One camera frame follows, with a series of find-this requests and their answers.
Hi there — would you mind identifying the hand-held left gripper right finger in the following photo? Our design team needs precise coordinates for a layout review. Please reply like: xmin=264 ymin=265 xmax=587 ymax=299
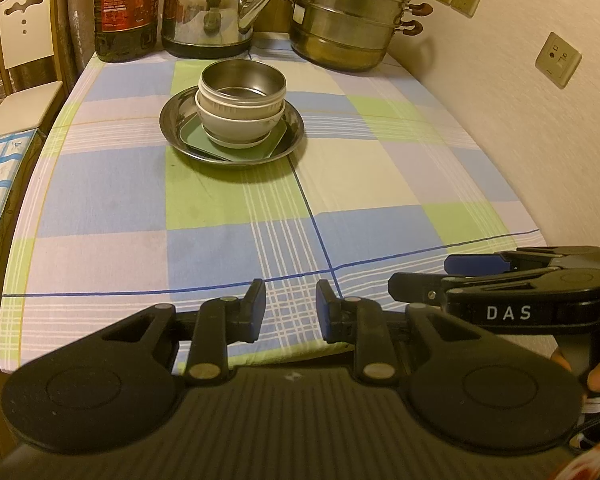
xmin=315 ymin=279 xmax=486 ymax=386

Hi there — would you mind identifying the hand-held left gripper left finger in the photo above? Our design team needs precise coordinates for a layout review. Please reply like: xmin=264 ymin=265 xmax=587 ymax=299
xmin=100 ymin=279 xmax=267 ymax=386

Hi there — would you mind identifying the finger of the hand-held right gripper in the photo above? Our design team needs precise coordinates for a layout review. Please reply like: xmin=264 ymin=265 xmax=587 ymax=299
xmin=387 ymin=267 xmax=600 ymax=307
xmin=444 ymin=246 xmax=600 ymax=276

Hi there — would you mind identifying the green rectangular plate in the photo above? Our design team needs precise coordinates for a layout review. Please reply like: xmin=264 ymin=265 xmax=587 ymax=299
xmin=177 ymin=110 xmax=287 ymax=163

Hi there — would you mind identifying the white ceramic bowl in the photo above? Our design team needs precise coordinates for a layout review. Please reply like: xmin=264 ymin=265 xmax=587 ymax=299
xmin=195 ymin=100 xmax=286 ymax=145

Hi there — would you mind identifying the cream round plastic bowl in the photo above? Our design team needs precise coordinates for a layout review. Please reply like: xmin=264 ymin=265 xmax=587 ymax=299
xmin=195 ymin=87 xmax=286 ymax=121

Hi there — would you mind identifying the wide steel plate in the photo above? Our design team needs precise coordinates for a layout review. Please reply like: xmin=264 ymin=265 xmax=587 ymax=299
xmin=159 ymin=86 xmax=306 ymax=170

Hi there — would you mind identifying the deep steel bowl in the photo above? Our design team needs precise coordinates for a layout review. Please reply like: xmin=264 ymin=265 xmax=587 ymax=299
xmin=198 ymin=58 xmax=287 ymax=106

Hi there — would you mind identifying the checked tablecloth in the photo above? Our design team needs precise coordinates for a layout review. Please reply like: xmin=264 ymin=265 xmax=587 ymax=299
xmin=0 ymin=32 xmax=561 ymax=376

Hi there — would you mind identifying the steel steamer pot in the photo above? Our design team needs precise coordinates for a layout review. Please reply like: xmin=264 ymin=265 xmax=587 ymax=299
xmin=271 ymin=0 xmax=433 ymax=73

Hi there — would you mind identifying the blue white patterned cloth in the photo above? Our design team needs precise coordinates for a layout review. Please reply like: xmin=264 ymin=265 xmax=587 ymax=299
xmin=0 ymin=127 xmax=41 ymax=271

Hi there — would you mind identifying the steel kettle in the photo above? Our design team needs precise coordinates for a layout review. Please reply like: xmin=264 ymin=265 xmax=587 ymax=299
xmin=160 ymin=0 xmax=281 ymax=59

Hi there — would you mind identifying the cooking oil bottle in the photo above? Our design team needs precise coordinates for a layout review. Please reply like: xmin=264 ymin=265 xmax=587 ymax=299
xmin=93 ymin=0 xmax=163 ymax=64

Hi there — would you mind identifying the beige patterned curtain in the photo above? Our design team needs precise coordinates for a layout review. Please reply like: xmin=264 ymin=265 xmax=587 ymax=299
xmin=0 ymin=0 xmax=98 ymax=106

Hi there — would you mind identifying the white chair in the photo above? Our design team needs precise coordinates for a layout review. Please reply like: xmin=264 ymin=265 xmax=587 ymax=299
xmin=0 ymin=0 xmax=66 ymax=133

